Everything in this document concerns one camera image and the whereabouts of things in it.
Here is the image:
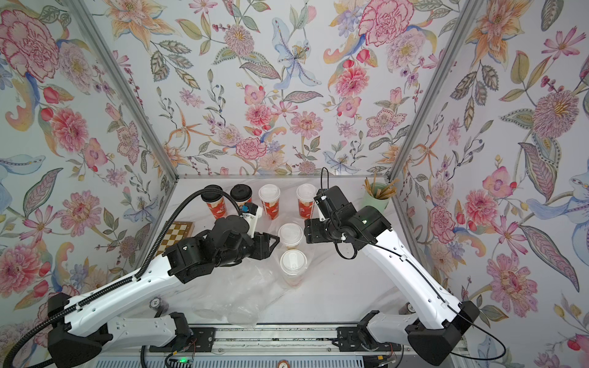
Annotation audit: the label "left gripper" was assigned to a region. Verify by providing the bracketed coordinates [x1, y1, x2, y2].
[216, 229, 284, 266]

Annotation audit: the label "white lid beige cup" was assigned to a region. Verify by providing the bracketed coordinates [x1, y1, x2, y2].
[279, 249, 308, 288]

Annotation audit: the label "wooden stir sticks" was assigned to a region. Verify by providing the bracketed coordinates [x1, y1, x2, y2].
[364, 176, 399, 200]

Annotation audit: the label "black lid red cup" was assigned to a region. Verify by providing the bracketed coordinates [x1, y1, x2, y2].
[229, 183, 252, 207]
[200, 184, 226, 219]

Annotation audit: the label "white lid red cup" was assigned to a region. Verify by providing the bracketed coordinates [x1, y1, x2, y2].
[259, 184, 281, 220]
[296, 183, 317, 219]

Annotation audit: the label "white lid red back cup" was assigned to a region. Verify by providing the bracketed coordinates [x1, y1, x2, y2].
[296, 183, 317, 219]

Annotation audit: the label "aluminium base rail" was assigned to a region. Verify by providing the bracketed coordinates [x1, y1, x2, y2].
[96, 323, 470, 357]

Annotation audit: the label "clear plastic carrier bag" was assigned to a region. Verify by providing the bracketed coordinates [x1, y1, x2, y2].
[272, 222, 328, 288]

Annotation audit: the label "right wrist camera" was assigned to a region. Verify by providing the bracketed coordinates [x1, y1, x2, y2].
[314, 186, 350, 221]

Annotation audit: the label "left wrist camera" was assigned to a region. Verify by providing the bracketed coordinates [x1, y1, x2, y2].
[241, 202, 263, 239]

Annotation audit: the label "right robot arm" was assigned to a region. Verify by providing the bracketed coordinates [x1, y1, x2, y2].
[304, 186, 480, 366]

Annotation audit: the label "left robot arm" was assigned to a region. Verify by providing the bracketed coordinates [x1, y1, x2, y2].
[48, 216, 280, 367]

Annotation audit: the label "wooden chessboard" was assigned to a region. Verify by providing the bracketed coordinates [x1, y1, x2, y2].
[156, 221, 194, 256]

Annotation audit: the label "black corrugated cable conduit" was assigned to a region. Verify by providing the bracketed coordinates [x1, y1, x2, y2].
[0, 188, 242, 368]

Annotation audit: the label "green cup holder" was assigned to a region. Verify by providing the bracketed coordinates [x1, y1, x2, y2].
[360, 182, 391, 213]

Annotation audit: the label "white lid floral cup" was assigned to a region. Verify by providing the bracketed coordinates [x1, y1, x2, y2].
[279, 222, 304, 249]

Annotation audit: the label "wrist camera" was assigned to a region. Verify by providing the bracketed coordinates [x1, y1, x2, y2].
[314, 186, 350, 221]
[241, 202, 263, 239]

